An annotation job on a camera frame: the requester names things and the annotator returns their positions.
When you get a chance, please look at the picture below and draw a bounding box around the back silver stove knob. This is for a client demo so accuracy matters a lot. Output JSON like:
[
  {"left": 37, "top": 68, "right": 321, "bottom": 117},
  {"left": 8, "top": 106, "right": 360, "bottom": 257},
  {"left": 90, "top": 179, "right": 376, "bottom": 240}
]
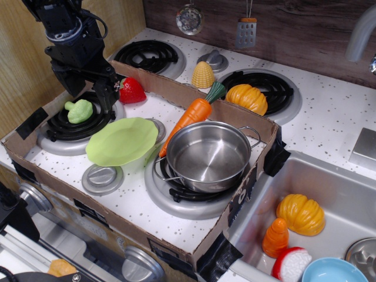
[{"left": 197, "top": 50, "right": 229, "bottom": 73}]

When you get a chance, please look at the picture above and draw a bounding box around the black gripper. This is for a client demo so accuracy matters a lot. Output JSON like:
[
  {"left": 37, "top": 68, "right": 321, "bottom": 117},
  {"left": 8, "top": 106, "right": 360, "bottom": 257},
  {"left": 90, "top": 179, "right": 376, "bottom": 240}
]
[{"left": 45, "top": 17, "right": 120, "bottom": 111}]

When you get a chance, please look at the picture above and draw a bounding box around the silver oven front knob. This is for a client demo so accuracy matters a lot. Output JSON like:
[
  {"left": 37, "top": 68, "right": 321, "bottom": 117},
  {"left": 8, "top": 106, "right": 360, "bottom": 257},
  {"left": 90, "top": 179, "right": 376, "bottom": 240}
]
[{"left": 122, "top": 246, "right": 165, "bottom": 282}]

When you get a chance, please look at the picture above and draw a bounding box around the silver stove knob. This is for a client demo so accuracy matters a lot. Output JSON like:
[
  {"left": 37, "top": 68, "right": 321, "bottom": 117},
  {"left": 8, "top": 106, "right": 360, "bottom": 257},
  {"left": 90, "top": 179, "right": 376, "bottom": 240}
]
[
  {"left": 145, "top": 118, "right": 166, "bottom": 144},
  {"left": 197, "top": 50, "right": 229, "bottom": 73},
  {"left": 82, "top": 164, "right": 124, "bottom": 196}
]

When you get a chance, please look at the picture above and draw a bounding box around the red and white toy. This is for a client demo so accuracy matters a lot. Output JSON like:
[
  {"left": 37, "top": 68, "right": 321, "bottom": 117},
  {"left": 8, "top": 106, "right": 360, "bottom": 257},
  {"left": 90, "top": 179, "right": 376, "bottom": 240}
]
[{"left": 271, "top": 247, "right": 313, "bottom": 282}]

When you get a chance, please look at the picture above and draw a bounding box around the back left black burner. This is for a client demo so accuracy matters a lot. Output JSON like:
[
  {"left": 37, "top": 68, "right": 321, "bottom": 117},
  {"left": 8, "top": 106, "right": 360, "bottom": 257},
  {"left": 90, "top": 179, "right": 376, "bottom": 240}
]
[{"left": 109, "top": 40, "right": 186, "bottom": 80}]

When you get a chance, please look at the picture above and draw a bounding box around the front right black burner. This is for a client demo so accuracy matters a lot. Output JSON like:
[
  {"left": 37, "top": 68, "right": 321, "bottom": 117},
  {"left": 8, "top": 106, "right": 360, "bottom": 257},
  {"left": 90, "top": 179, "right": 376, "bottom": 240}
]
[{"left": 144, "top": 153, "right": 237, "bottom": 220}]

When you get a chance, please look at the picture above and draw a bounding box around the red toy strawberry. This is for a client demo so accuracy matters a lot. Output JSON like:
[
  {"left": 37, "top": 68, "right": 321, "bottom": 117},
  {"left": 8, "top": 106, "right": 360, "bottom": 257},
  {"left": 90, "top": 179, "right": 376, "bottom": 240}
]
[{"left": 119, "top": 77, "right": 147, "bottom": 104}]

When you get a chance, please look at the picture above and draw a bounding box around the light blue bowl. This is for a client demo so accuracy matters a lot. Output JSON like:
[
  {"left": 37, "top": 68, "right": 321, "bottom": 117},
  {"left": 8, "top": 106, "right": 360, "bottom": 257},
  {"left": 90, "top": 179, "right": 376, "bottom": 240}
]
[{"left": 301, "top": 257, "right": 368, "bottom": 282}]

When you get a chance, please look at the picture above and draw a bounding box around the orange chip object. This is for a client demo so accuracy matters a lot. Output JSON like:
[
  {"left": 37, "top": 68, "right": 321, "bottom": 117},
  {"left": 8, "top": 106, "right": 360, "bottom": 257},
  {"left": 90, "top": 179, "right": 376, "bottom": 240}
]
[{"left": 47, "top": 258, "right": 77, "bottom": 277}]

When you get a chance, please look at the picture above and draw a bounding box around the silver sink basin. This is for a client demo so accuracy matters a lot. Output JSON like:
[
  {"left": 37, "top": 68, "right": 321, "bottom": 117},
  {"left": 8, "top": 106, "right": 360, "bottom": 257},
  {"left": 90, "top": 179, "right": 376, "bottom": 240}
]
[{"left": 221, "top": 151, "right": 375, "bottom": 281}]

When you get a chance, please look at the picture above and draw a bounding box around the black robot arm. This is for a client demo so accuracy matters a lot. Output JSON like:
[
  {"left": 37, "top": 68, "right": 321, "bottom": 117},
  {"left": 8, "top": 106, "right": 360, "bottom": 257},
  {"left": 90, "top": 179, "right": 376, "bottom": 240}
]
[{"left": 24, "top": 1, "right": 120, "bottom": 110}]

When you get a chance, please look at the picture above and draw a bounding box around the silver faucet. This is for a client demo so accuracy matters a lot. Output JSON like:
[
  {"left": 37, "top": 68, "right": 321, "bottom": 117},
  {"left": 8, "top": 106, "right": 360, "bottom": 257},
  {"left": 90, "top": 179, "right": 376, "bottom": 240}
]
[{"left": 345, "top": 5, "right": 375, "bottom": 62}]

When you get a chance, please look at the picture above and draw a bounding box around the small orange toy carrot piece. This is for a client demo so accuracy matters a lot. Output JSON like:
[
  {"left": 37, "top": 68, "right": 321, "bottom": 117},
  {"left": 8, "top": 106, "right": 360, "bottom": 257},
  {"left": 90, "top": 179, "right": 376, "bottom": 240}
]
[{"left": 261, "top": 218, "right": 289, "bottom": 258}]

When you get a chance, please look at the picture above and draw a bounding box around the back right black burner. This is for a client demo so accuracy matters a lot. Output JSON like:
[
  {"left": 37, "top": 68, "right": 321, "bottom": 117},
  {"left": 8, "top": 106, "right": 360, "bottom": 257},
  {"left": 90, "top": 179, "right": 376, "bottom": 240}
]
[{"left": 219, "top": 69, "right": 303, "bottom": 126}]

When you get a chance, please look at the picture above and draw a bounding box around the front silver stove knob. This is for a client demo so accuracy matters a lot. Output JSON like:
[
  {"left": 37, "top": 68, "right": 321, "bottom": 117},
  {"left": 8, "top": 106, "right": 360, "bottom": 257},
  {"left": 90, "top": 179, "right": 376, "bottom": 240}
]
[{"left": 82, "top": 164, "right": 124, "bottom": 196}]

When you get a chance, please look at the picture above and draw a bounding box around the left silver oven knob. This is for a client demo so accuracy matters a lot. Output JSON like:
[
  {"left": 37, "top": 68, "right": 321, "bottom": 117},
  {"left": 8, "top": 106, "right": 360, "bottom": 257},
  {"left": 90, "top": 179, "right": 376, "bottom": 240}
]
[{"left": 19, "top": 183, "right": 53, "bottom": 216}]

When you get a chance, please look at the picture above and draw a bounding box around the brown cardboard fence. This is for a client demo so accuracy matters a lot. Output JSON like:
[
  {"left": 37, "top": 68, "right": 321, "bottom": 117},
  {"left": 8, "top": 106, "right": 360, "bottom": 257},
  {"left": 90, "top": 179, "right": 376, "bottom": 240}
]
[{"left": 1, "top": 60, "right": 291, "bottom": 281}]

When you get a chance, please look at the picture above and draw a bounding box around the orange toy pumpkin in sink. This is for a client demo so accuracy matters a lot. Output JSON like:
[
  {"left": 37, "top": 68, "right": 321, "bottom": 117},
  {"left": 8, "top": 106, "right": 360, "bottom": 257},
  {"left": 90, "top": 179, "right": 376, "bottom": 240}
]
[{"left": 276, "top": 194, "right": 326, "bottom": 236}]

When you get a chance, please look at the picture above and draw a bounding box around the black burner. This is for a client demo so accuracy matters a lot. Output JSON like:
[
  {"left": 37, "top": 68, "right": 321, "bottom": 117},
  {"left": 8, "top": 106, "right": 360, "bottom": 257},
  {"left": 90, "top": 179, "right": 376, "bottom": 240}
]
[
  {"left": 109, "top": 40, "right": 186, "bottom": 80},
  {"left": 219, "top": 69, "right": 303, "bottom": 126},
  {"left": 37, "top": 90, "right": 126, "bottom": 156},
  {"left": 144, "top": 153, "right": 237, "bottom": 220}
]

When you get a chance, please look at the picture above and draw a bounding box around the silver oven knob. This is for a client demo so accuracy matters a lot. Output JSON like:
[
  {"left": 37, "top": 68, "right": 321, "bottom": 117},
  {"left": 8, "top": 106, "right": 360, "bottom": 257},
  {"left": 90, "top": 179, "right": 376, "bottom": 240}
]
[
  {"left": 19, "top": 183, "right": 53, "bottom": 216},
  {"left": 122, "top": 246, "right": 165, "bottom": 282}
]

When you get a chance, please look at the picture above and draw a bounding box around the green toy broccoli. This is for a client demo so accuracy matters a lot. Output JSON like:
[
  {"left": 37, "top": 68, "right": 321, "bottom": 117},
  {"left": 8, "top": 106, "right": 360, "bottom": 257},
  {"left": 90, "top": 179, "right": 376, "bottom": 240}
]
[{"left": 64, "top": 99, "right": 93, "bottom": 124}]

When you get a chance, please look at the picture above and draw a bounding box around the light green plastic plate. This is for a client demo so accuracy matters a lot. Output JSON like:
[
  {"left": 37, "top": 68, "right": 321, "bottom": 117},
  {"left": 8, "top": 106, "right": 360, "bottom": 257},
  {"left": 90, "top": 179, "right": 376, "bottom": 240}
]
[{"left": 86, "top": 117, "right": 159, "bottom": 167}]

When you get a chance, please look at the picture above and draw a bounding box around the hanging silver strainer spoon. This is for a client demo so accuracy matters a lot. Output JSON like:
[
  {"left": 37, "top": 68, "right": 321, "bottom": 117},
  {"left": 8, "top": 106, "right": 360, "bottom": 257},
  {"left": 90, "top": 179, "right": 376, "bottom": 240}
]
[{"left": 176, "top": 1, "right": 204, "bottom": 36}]

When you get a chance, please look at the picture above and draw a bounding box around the middle silver stove knob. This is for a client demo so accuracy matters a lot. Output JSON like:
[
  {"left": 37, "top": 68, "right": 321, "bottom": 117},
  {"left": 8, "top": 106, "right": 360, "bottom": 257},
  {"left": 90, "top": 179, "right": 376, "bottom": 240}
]
[{"left": 145, "top": 118, "right": 166, "bottom": 144}]

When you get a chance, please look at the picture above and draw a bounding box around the yellow toy corn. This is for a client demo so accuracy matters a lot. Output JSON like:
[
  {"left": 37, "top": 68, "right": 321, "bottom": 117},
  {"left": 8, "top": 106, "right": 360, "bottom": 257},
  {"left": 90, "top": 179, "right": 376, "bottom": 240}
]
[{"left": 191, "top": 61, "right": 215, "bottom": 89}]

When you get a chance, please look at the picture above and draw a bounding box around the front left black burner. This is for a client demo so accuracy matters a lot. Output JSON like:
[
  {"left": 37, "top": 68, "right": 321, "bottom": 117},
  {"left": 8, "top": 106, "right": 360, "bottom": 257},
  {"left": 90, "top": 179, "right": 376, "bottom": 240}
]
[{"left": 37, "top": 90, "right": 126, "bottom": 156}]

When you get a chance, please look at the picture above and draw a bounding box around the silver sink drain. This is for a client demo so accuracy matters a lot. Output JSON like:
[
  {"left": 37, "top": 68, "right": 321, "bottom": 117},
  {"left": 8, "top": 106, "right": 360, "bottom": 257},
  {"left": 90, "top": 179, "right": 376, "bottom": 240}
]
[{"left": 344, "top": 237, "right": 375, "bottom": 281}]

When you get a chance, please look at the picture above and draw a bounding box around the stainless steel pot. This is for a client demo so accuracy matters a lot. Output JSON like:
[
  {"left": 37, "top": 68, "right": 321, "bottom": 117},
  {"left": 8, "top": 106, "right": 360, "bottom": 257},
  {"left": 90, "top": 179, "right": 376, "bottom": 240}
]
[{"left": 153, "top": 121, "right": 261, "bottom": 193}]

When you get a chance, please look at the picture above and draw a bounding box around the hanging silver spatula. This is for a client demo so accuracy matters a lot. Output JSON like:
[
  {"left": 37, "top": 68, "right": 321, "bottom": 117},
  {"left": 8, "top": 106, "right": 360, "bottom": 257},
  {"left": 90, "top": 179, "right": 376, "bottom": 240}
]
[{"left": 235, "top": 1, "right": 257, "bottom": 49}]

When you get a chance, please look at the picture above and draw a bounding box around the orange toy pumpkin on stove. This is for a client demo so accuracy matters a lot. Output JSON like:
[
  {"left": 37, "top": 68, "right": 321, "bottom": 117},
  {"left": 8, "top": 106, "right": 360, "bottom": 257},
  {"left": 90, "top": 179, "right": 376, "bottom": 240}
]
[{"left": 225, "top": 84, "right": 268, "bottom": 116}]

